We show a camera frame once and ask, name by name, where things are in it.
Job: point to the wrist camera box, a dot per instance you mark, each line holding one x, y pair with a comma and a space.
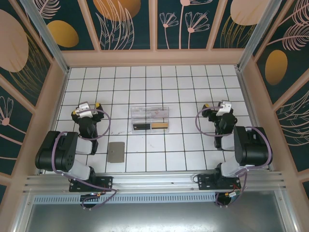
84, 110
223, 110

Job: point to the gold credit card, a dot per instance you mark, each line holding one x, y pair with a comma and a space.
159, 126

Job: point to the grey card holder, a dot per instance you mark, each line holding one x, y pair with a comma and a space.
116, 152

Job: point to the aluminium frame rail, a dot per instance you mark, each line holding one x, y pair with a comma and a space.
154, 180

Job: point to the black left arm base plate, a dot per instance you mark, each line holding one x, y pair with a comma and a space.
106, 182

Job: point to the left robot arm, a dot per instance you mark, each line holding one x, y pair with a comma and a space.
48, 149

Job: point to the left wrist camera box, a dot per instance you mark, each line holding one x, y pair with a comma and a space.
84, 110

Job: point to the clear acrylic card tray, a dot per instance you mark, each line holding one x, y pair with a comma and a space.
144, 112

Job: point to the aluminium corner post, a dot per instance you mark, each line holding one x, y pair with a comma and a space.
48, 41
256, 33

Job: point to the black credit card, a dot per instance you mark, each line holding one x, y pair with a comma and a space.
141, 127

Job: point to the aluminium side rail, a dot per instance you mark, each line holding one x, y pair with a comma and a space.
246, 96

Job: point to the grey metal sheet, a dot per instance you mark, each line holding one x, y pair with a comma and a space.
154, 217

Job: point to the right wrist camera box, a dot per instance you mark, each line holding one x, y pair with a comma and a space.
223, 110

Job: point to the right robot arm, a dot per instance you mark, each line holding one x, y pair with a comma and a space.
251, 147

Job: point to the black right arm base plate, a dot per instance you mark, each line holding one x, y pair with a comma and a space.
205, 181

